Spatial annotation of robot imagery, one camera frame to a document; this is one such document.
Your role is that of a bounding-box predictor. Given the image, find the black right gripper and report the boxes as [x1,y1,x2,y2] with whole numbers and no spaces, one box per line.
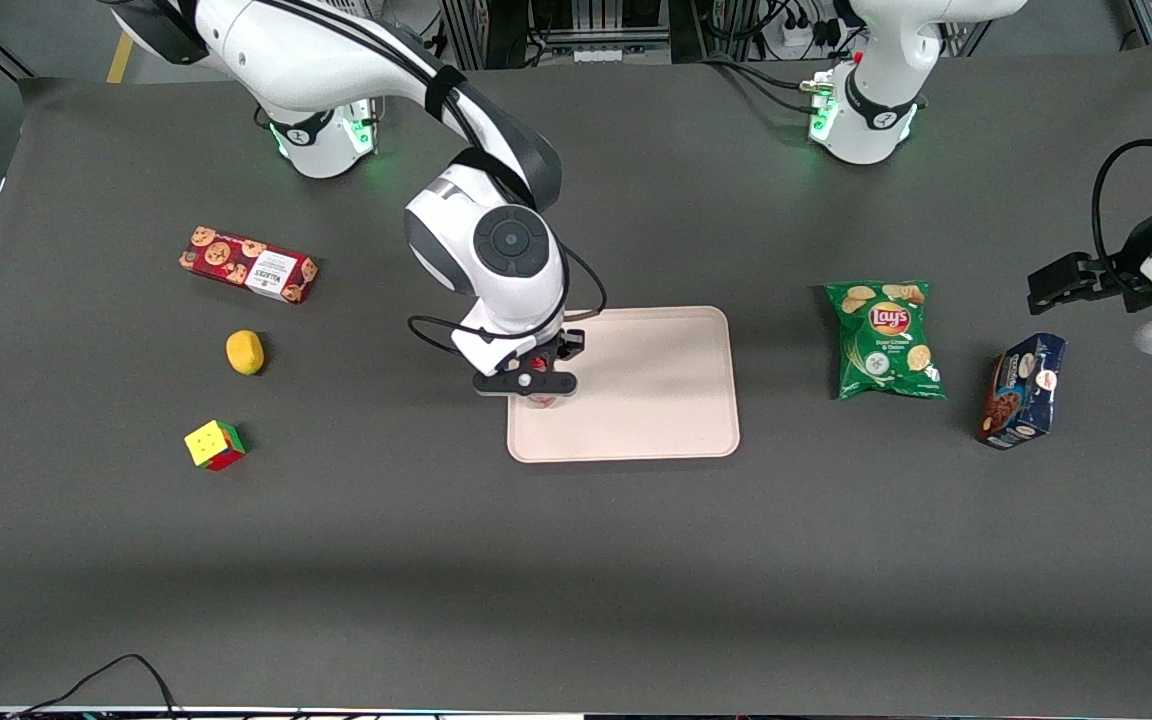
[472,330,586,399]

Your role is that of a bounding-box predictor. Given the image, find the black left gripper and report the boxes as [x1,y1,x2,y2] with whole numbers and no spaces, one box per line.
[1027,250,1152,316]

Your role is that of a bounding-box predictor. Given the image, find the red coke bottle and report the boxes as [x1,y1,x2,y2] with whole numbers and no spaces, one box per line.
[523,354,563,410]

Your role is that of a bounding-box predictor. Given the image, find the pale pink plastic tray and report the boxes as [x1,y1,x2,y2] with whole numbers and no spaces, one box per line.
[506,306,741,464]

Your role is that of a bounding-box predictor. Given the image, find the dark blue cookie box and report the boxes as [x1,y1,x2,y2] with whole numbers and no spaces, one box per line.
[974,332,1068,451]

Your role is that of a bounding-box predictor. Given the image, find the green Lay's chips bag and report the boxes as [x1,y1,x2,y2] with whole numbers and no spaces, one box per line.
[825,280,948,402]

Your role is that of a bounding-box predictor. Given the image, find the yellow lemon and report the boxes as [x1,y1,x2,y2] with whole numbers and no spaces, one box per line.
[225,329,266,377]

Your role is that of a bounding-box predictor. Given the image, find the red cookie box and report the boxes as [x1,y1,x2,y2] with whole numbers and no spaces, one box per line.
[178,225,320,305]

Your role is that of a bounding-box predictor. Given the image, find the colourful rubik's cube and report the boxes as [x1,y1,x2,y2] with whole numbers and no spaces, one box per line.
[183,419,248,473]

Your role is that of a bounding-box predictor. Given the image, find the white power strip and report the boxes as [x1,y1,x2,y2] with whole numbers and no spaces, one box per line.
[774,18,849,53]

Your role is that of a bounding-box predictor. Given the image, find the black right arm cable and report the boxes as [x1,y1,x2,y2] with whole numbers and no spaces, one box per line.
[407,243,609,357]

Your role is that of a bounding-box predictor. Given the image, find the black aluminium frame rack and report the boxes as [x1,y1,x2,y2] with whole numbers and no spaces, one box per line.
[439,0,767,71]

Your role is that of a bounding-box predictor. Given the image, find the black cables at arm base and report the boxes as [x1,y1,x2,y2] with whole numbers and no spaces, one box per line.
[698,52,842,117]

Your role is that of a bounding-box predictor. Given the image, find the black cable on table edge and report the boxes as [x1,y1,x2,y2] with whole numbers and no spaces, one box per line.
[6,654,189,720]

